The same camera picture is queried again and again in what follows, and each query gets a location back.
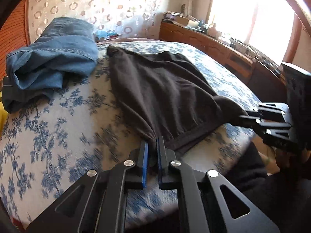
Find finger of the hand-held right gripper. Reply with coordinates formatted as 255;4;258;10
245;102;291;123
239;115;295;149

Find open cardboard box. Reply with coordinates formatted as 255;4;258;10
175;16;200;29

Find cardboard box with blue cloth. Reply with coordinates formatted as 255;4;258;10
93;29;122;43

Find black pants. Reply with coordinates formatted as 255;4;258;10
107;45;248;154

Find yellow plush toy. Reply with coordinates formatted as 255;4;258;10
0;90;8;133

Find pile of papers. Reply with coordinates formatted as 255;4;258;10
162;11;185;22

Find window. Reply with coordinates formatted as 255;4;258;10
209;0;300;63

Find long wooden cabinet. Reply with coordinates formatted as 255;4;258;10
159;20;288;94

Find person's right hand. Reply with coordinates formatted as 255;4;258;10
274;148;304;170

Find blue jeans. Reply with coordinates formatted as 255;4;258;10
4;17;99;114

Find wooden slatted wardrobe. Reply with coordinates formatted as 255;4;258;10
0;0;32;83

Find bed with blue floral sheet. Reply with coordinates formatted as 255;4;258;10
0;37;264;233

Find circle patterned curtain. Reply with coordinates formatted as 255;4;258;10
26;0;167;43

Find person's right forearm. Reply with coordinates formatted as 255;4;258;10
225;142;311;233

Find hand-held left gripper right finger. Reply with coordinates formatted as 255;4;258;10
157;136;280;233

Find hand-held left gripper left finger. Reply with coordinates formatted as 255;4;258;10
25;141;149;233

